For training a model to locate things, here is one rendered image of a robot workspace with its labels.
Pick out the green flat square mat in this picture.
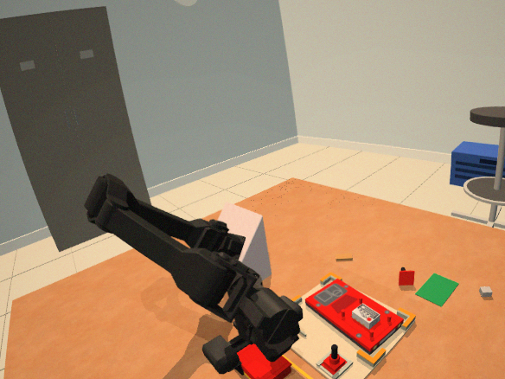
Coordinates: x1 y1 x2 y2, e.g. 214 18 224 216
415 273 459 307

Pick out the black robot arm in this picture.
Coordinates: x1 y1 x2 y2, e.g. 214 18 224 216
84 173 300 362

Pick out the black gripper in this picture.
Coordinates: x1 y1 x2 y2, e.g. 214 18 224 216
202 295 304 375

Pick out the small orange flat bar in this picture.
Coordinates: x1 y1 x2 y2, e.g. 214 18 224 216
336 254 353 261

